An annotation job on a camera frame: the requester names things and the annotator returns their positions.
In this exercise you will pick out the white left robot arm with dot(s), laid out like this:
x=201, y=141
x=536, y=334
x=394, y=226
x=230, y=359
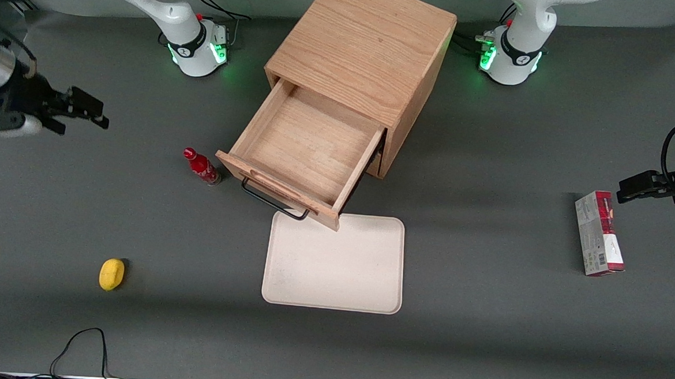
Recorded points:
x=518, y=54

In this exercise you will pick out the cream rectangular tray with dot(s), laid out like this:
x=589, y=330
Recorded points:
x=333, y=264

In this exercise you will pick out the yellow lemon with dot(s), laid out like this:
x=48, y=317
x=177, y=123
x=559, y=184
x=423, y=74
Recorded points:
x=112, y=274

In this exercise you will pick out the red soda bottle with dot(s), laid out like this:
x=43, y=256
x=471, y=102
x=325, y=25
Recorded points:
x=202, y=167

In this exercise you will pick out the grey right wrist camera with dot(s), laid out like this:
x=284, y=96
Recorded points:
x=23, y=127

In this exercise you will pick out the wooden drawer cabinet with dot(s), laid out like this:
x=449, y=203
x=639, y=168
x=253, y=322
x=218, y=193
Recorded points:
x=368, y=46

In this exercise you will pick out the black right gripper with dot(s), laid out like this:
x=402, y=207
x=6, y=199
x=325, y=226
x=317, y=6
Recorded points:
x=26, y=96

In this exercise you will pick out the wooden drawer mostly hidden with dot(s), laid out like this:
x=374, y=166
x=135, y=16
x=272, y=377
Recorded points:
x=376, y=164

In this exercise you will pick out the red plaid cardboard box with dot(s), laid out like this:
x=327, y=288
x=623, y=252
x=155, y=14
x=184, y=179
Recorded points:
x=598, y=235

